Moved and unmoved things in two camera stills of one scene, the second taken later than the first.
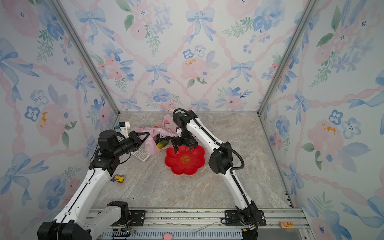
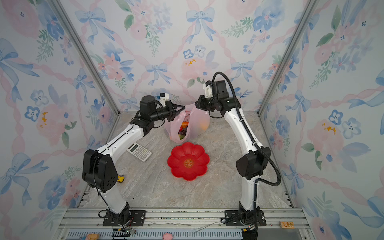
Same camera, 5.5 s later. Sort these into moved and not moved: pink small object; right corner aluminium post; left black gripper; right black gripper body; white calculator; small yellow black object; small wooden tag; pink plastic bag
Moved: pink plastic bag; right black gripper body; left black gripper
Not moved: small wooden tag; small yellow black object; pink small object; right corner aluminium post; white calculator
